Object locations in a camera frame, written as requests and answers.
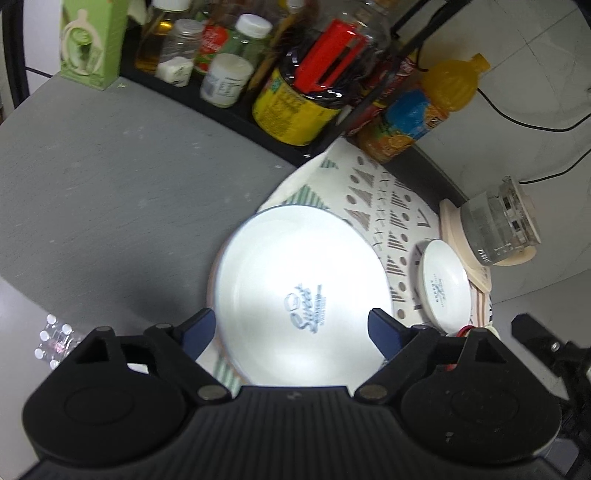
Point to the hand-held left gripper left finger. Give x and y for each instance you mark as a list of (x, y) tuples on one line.
[(199, 328)]

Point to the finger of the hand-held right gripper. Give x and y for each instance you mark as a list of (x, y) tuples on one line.
[(535, 334)]

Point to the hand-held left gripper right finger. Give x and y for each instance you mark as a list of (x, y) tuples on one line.
[(382, 330)]

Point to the white plate flower print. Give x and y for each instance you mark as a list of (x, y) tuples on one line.
[(211, 295)]

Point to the white bowl with blue print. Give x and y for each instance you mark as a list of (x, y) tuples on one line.
[(300, 258)]

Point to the red and black bowl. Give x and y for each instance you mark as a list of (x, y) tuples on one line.
[(464, 330)]

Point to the small white plate blue print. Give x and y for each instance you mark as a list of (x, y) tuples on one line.
[(443, 286)]

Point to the patterned fringed table mat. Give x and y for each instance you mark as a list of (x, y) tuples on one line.
[(369, 203)]

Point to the pack of water bottles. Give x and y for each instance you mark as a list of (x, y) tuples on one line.
[(55, 344)]

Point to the orange juice bottle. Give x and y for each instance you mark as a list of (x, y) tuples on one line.
[(415, 110)]

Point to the black metal rack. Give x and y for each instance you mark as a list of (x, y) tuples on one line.
[(184, 99)]

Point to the large soy sauce bottle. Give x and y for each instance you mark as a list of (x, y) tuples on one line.
[(295, 110)]

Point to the white plastic jar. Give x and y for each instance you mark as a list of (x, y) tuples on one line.
[(226, 81)]

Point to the small glass jar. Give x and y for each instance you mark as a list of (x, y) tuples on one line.
[(178, 60)]

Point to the red label sauce bottle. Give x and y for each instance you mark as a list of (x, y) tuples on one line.
[(213, 44)]

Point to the green carton box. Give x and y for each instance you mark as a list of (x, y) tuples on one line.
[(92, 41)]

